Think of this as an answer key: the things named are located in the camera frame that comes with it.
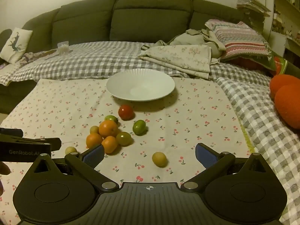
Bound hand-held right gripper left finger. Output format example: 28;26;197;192
29;145;119;194

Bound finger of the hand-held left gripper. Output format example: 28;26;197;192
0;135;62;151
0;128;23;138

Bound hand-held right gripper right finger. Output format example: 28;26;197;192
181;143;270;194

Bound large mandarin orange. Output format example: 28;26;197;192
98;120;119;138

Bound green-brown tomato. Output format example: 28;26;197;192
116;132;133;146

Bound bright green tomato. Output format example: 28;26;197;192
104;115;119;125
133;120;148;136

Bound red tomato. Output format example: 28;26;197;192
118;105;135;121

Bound white ribbed plate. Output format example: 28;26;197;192
106;69;176;102

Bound person's left hand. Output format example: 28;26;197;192
0;162;10;197

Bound cherry-print cloth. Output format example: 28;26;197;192
0;77;256;216

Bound purple floral cloth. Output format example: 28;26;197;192
14;49;59;64

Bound white animal-print pillow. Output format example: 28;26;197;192
0;27;33;64

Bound grey checked blanket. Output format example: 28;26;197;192
0;41;300;225

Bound orange plush ball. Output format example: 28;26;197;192
274;84;300;129
269;74;300;99

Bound folded floral cloth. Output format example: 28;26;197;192
138;44;212;80

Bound green and orange book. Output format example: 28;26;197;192
269;56;288;76

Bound beige garment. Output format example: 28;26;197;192
155;28;227;64

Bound striped patterned cushion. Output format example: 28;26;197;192
204;19;282;71

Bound green sofa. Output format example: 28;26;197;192
0;0;264;114

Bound white bookshelf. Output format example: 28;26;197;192
271;0;300;60

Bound stack of papers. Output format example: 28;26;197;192
236;0;271;17

